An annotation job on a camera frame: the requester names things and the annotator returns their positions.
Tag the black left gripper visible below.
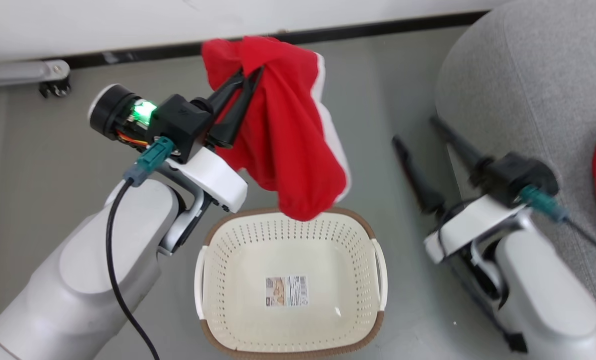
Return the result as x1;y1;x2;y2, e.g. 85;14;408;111
88;66;265;164

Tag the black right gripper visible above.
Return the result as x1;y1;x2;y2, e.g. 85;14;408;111
392;115;559;216

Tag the red garment with white trim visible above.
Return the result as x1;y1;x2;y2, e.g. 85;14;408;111
201;35;352;222

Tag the cream perforated laundry basket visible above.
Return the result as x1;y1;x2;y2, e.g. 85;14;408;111
194;207;388;360

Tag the grey fabric sofa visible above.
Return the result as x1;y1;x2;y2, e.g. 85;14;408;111
434;0;596;331

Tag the dark grey baseboard strip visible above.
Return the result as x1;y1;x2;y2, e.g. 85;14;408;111
43;10;493;71

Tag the small black caster wheel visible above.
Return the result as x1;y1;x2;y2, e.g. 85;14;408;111
39;77;72;99

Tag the printed paper label sticker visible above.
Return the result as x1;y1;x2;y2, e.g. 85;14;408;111
265;275;309;308

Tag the black cable with teal connector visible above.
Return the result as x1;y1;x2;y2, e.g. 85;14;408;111
105;136;176;360
519;185;596;261

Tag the grey metal frame leg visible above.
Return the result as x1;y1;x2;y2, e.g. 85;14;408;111
0;59;71;91

